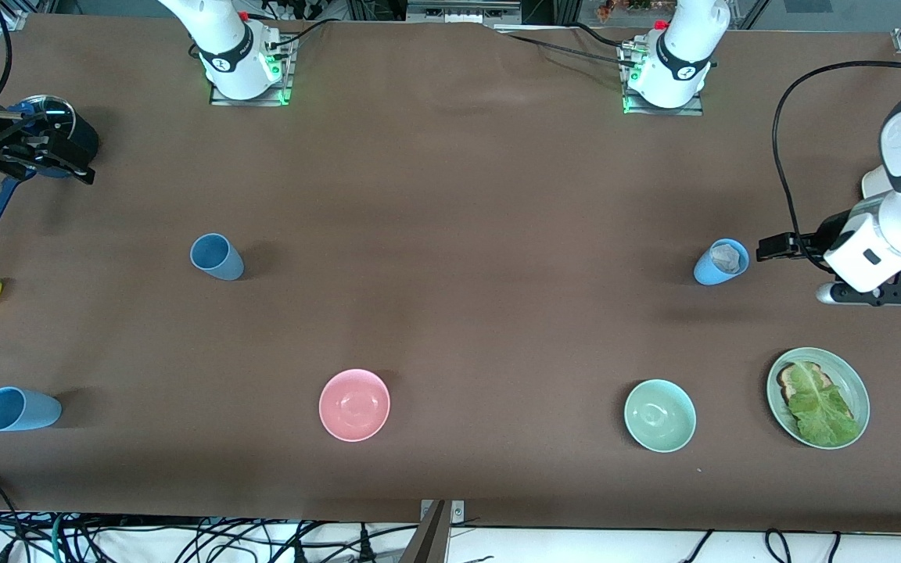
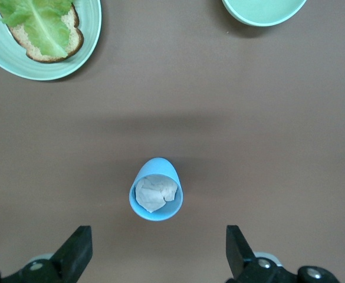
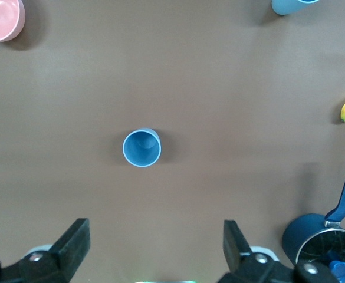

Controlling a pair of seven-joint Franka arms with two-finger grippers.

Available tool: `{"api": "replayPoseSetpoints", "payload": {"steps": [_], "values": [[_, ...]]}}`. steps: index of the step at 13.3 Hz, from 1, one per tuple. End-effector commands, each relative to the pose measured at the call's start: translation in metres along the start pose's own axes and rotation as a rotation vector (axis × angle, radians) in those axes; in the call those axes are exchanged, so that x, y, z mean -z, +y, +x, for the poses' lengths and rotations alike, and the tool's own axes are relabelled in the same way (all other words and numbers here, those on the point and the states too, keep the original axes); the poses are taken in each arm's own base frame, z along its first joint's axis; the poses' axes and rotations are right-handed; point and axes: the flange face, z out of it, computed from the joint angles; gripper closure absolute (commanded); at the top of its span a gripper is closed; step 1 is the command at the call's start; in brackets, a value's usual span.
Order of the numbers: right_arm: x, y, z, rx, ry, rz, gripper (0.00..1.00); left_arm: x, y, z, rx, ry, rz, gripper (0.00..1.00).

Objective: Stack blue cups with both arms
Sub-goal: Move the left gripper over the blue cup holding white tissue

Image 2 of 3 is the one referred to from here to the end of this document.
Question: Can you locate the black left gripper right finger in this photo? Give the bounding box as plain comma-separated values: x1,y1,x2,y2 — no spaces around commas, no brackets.
225,225,340,283

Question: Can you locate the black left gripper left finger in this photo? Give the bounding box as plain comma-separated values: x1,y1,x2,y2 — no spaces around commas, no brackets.
0,225,94,283

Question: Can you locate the white paper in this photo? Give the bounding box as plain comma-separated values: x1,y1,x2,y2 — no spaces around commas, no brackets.
134,176,179,213

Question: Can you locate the light blue cup with paper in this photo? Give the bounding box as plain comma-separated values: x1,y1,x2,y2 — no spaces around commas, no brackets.
129,157,183,222

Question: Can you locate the brown table cover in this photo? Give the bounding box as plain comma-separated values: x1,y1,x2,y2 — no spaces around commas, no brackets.
0,0,345,283

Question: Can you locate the toast bread slice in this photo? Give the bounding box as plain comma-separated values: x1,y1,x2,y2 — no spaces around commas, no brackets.
0,0,84,64

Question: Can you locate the mint green plate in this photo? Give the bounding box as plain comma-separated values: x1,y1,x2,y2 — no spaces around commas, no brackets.
0,0,102,81

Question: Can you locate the green lettuce leaf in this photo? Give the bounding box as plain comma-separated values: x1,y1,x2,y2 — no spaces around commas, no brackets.
0,0,75,59

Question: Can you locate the mint green bowl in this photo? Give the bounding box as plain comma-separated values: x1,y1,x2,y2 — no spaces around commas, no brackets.
221,0,308,27

